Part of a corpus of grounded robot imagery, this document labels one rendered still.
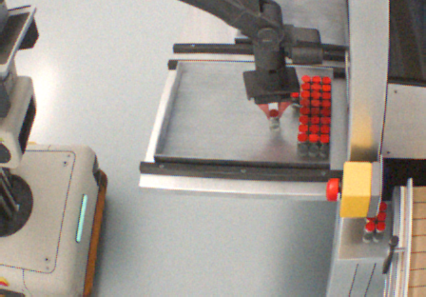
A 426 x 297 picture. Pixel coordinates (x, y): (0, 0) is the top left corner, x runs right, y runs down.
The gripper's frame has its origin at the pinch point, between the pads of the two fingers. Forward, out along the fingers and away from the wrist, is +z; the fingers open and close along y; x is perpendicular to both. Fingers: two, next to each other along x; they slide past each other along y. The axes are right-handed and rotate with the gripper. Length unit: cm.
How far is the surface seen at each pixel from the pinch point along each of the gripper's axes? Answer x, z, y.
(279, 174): -12.8, 2.5, -1.0
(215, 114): 5.8, 4.5, -11.1
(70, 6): 183, 94, -81
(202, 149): -2.7, 4.6, -14.6
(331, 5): 38.9, 4.0, 22.7
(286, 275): 11, 92, 5
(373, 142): -21.5, -13.6, 15.0
